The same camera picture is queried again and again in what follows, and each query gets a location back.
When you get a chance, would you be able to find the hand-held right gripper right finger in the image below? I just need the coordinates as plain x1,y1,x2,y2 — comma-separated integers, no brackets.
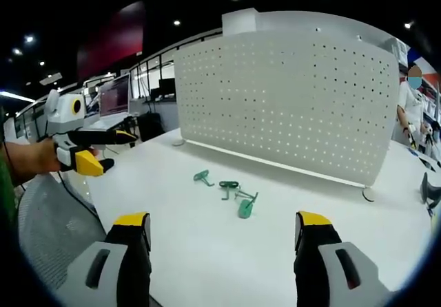
293,210,401,307

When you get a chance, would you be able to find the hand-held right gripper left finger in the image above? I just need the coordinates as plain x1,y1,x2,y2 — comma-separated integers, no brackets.
57,211,153,307

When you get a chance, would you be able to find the green hook assembly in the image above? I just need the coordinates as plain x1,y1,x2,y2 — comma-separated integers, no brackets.
234,189,260,220
192,169,215,187
218,180,240,202

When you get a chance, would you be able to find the white perforated mounting plate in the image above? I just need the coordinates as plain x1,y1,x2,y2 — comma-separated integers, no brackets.
171,10,401,203

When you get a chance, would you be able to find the person's left hand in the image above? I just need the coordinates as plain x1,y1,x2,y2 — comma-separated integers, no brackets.
6,139,63,176

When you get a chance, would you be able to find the open laptop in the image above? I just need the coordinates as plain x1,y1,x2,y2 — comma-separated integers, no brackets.
90,72,132,131

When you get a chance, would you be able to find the black office chair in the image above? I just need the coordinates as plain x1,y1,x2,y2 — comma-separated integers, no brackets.
136,112,167,142

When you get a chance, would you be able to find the grey mesh chair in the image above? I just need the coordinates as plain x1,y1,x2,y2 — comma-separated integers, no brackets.
17,173,108,289

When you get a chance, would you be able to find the black monitor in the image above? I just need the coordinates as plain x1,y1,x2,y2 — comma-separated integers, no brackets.
158,77,176,100

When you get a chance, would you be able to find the person's green sleeve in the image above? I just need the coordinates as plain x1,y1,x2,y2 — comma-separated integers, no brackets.
0,141,19,229

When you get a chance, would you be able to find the white box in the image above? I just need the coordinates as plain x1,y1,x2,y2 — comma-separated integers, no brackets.
221,7,260,36

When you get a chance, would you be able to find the dark red wall panel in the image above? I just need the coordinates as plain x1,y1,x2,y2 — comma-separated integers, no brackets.
76,1,146,81

